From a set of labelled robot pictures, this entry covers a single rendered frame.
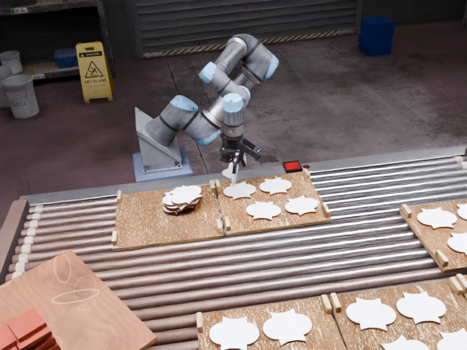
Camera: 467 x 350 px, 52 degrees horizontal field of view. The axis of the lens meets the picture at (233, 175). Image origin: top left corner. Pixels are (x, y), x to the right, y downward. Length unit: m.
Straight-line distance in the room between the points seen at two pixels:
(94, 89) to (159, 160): 3.15
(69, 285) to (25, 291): 0.13
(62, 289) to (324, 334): 0.79
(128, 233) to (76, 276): 0.35
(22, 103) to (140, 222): 3.56
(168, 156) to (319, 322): 1.14
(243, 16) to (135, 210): 4.91
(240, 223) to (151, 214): 0.36
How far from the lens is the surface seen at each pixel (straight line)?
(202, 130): 2.23
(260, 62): 2.20
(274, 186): 2.03
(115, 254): 1.83
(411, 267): 1.78
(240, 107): 1.79
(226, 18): 6.58
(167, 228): 1.87
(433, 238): 1.88
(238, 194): 1.99
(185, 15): 6.48
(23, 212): 2.14
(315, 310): 1.55
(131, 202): 2.04
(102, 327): 1.43
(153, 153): 2.28
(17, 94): 5.29
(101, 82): 5.36
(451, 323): 1.61
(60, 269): 1.65
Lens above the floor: 2.10
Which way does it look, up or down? 33 degrees down
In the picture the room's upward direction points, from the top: 3 degrees counter-clockwise
